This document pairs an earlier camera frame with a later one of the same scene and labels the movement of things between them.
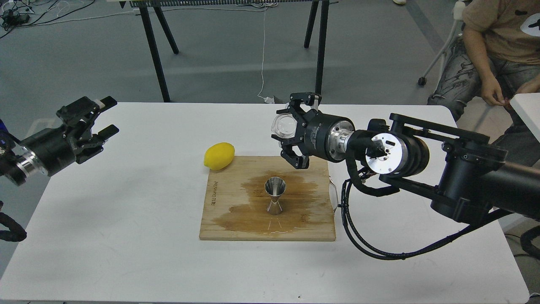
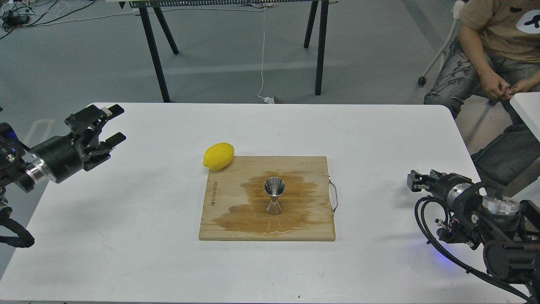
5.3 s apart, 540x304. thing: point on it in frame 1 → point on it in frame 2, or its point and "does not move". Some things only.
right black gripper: x=324 y=135 → x=450 y=185
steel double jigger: x=274 y=186 does not move
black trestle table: x=144 y=6 does not move
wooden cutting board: x=268 y=198 does not move
